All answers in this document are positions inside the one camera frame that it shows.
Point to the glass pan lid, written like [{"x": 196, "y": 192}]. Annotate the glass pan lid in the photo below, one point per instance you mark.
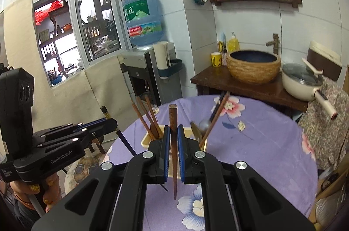
[{"x": 300, "y": 72}]

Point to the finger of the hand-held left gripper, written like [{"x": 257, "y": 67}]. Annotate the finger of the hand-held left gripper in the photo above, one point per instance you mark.
[
  {"x": 60, "y": 157},
  {"x": 92, "y": 124}
]

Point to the person's left hand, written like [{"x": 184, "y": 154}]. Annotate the person's left hand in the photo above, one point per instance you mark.
[{"x": 50, "y": 190}]

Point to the brown wooden chopstick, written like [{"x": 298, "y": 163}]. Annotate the brown wooden chopstick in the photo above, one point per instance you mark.
[
  {"x": 173, "y": 116},
  {"x": 207, "y": 135},
  {"x": 152, "y": 111},
  {"x": 144, "y": 111},
  {"x": 140, "y": 117}
]

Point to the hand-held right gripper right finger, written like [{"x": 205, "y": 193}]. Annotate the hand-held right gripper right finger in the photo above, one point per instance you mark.
[{"x": 181, "y": 154}]

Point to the metal spoon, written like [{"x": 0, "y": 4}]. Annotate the metal spoon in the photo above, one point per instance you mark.
[{"x": 195, "y": 130}]

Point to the dark wooden washstand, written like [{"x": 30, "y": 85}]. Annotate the dark wooden washstand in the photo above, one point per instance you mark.
[{"x": 215, "y": 81}]

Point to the dark blue cup caddy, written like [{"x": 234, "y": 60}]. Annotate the dark blue cup caddy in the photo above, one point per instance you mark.
[{"x": 174, "y": 67}]

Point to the bronze bamboo faucet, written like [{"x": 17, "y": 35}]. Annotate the bronze bamboo faucet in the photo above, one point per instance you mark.
[{"x": 275, "y": 42}]

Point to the woven pattern basin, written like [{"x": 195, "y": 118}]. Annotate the woven pattern basin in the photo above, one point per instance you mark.
[{"x": 253, "y": 72}]

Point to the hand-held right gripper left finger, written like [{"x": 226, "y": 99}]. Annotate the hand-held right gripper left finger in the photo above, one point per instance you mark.
[{"x": 165, "y": 154}]

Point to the white paper cup tube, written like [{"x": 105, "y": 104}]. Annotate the white paper cup tube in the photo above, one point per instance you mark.
[{"x": 160, "y": 55}]

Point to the cream brown cookware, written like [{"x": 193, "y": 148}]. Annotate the cream brown cookware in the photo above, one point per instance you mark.
[{"x": 325, "y": 49}]

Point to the cream frying pan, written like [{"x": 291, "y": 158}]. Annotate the cream frying pan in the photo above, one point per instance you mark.
[{"x": 297, "y": 90}]

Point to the blue water jug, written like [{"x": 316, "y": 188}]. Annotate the blue water jug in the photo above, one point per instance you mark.
[{"x": 141, "y": 20}]

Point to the black chopstick with gold band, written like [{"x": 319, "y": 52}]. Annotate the black chopstick with gold band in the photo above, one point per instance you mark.
[{"x": 125, "y": 141}]

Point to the grey brown floral cloth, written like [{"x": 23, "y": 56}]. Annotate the grey brown floral cloth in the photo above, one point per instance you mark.
[{"x": 327, "y": 124}]

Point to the yellow mug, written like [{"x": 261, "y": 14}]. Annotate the yellow mug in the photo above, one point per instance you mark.
[{"x": 216, "y": 59}]

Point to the sliding window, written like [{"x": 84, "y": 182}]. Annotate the sliding window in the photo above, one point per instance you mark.
[{"x": 95, "y": 29}]

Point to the yellow soap pump bottle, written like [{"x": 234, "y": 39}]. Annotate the yellow soap pump bottle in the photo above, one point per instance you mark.
[{"x": 233, "y": 44}]

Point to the cream perforated utensil holder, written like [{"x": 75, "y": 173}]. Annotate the cream perforated utensil holder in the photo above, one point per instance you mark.
[{"x": 146, "y": 142}]

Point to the water dispenser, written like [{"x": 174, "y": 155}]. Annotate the water dispenser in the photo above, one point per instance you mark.
[{"x": 141, "y": 75}]

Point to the dark wooden chair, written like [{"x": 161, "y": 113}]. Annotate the dark wooden chair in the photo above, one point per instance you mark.
[{"x": 99, "y": 147}]

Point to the purple floral tablecloth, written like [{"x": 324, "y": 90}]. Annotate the purple floral tablecloth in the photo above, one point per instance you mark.
[{"x": 259, "y": 143}]

